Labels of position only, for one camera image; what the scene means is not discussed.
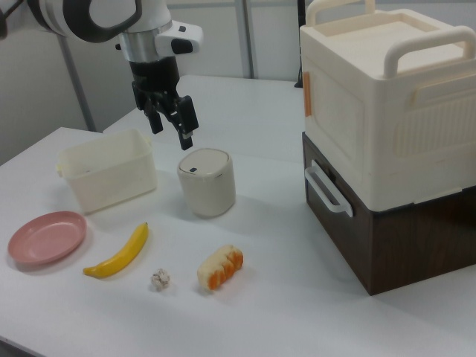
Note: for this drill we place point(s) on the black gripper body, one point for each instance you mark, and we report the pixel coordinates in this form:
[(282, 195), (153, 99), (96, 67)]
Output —
[(154, 80)]

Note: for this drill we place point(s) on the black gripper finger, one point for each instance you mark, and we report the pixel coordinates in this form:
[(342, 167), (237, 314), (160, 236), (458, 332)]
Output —
[(155, 121), (186, 119)]

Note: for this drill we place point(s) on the beige push-lid trash can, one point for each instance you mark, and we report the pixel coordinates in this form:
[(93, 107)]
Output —
[(208, 193)]

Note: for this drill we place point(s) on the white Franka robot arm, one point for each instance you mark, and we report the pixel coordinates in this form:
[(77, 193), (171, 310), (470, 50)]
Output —
[(156, 11)]

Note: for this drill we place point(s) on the translucent white plastic bin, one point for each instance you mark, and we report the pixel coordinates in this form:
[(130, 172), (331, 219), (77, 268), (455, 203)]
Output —
[(111, 186)]

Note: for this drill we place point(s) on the yellow toy banana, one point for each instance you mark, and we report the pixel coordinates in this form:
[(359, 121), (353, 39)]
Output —
[(122, 254)]

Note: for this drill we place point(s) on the toy bread with orange crust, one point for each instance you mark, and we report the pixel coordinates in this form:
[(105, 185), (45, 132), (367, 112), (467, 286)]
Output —
[(217, 269)]

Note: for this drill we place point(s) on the crumpled paper ball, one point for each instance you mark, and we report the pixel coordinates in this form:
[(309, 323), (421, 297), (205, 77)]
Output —
[(160, 279)]

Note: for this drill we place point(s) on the pink plastic plate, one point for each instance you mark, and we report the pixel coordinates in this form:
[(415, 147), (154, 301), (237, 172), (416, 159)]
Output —
[(46, 238)]

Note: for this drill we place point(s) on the cream plastic microwave box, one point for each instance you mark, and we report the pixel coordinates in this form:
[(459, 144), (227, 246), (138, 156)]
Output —
[(372, 111)]

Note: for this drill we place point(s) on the dark brown wooden cabinet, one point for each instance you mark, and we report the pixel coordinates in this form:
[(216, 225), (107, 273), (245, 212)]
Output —
[(409, 245)]

